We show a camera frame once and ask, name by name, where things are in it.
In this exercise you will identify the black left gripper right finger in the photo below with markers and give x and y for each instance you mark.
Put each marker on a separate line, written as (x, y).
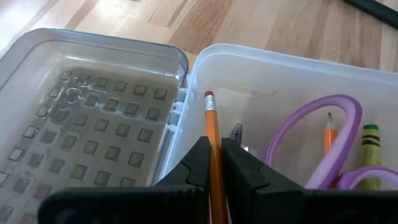
(245, 186)

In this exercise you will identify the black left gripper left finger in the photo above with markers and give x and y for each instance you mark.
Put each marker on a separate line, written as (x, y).
(192, 174)

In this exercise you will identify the orange pencil red eraser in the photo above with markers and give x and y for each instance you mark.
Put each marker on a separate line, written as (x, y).
(213, 130)

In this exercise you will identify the clear plastic pencil box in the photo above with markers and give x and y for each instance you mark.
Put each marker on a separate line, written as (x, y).
(264, 93)

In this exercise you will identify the sharpened orange pencil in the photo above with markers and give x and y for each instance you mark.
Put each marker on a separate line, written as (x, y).
(330, 140)

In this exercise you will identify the purple scissors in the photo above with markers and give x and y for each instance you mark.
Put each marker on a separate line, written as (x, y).
(348, 137)

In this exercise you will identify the green crayon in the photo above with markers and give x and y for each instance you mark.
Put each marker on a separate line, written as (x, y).
(370, 155)

